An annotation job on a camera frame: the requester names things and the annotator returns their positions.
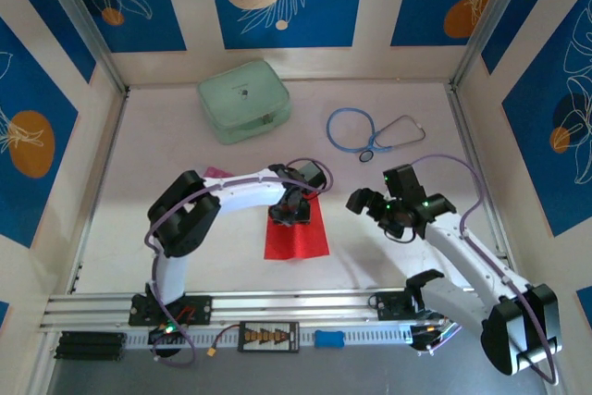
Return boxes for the red paper sheet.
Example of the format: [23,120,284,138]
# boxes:
[263,200,330,261]

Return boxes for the blue stethoscope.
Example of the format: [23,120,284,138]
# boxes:
[326,107,426,165]

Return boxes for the mint green zip pouch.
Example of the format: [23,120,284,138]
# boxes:
[197,58,292,146]

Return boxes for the black power distribution board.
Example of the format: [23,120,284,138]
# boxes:
[238,321,301,352]

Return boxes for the blue foam block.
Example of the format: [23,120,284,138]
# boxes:
[314,329,346,349]

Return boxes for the yellow connector lead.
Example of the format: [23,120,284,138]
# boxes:
[206,324,242,360]

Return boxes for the black ribbed block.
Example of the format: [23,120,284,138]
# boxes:
[54,330,127,362]

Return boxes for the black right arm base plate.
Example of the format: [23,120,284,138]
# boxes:
[375,290,420,322]

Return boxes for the aluminium side rail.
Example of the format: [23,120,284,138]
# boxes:
[447,82,517,285]
[68,88,130,295]

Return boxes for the aluminium mounting rail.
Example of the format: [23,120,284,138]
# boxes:
[39,284,554,354]

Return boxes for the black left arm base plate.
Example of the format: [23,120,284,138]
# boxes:
[129,293,214,327]

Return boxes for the aluminium corner post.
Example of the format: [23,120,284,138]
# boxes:
[34,0,130,95]
[448,0,537,91]

